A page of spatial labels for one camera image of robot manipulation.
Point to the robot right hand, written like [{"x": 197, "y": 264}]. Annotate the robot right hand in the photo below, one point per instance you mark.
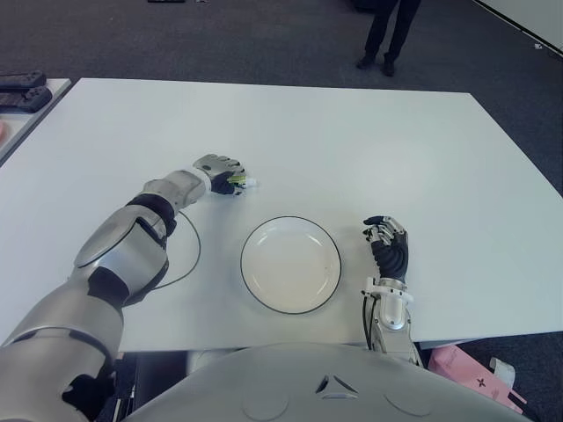
[{"x": 393, "y": 255}]

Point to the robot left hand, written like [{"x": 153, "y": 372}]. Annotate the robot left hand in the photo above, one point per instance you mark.
[{"x": 215, "y": 169}]

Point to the green toothpaste tube white cap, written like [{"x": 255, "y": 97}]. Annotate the green toothpaste tube white cap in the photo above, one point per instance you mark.
[{"x": 250, "y": 181}]

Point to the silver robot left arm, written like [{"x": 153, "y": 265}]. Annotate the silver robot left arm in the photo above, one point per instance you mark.
[{"x": 110, "y": 264}]

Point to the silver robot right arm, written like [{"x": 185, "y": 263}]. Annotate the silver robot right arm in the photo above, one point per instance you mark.
[{"x": 393, "y": 316}]

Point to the white plate black rim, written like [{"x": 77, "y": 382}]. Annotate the white plate black rim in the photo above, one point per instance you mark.
[{"x": 290, "y": 266}]

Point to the pink cardboard box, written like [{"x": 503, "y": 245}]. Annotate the pink cardboard box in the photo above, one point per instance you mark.
[{"x": 457, "y": 371}]

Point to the grey robot torso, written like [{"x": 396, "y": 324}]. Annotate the grey robot torso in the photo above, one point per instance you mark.
[{"x": 330, "y": 387}]

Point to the white paper roll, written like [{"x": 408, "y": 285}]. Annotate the white paper roll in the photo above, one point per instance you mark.
[{"x": 502, "y": 370}]

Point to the white side table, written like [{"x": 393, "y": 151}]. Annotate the white side table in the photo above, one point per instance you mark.
[{"x": 31, "y": 127}]

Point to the black game controller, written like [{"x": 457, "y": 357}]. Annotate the black game controller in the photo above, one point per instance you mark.
[
  {"x": 26, "y": 99},
  {"x": 19, "y": 79}
]

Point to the person in black trousers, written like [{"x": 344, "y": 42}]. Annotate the person in black trousers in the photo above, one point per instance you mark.
[{"x": 389, "y": 31}]

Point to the white background table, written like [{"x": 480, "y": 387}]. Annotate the white background table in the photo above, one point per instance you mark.
[{"x": 532, "y": 17}]

